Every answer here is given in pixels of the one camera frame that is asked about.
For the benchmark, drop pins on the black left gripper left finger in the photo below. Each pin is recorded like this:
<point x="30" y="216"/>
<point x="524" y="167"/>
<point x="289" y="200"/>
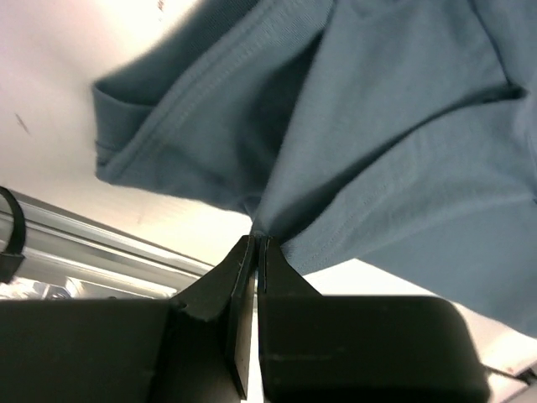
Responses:
<point x="210" y="330"/>

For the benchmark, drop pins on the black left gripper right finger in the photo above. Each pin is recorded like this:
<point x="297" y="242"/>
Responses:
<point x="284" y="356"/>

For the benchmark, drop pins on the teal blue t shirt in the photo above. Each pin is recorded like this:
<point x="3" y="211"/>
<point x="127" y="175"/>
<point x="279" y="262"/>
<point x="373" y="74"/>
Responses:
<point x="400" y="133"/>

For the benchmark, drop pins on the black cable tie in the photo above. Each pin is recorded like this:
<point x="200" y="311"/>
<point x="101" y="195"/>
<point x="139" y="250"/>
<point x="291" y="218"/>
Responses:
<point x="12" y="255"/>

